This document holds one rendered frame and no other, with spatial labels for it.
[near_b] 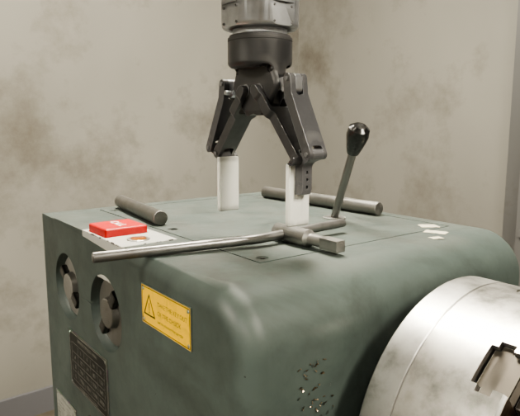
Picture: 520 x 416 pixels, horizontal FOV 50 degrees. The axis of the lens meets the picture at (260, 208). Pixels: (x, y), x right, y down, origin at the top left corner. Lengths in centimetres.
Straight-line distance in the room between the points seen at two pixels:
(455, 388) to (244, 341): 18
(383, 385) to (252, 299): 15
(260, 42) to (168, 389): 39
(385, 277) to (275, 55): 27
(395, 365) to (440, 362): 4
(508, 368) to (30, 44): 251
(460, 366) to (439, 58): 250
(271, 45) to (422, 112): 238
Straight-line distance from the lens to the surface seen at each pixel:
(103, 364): 81
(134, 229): 76
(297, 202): 61
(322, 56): 346
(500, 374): 53
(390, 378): 56
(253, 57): 63
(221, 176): 71
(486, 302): 59
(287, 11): 65
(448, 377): 53
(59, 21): 283
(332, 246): 63
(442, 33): 296
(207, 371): 55
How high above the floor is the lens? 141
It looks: 9 degrees down
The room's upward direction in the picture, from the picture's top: straight up
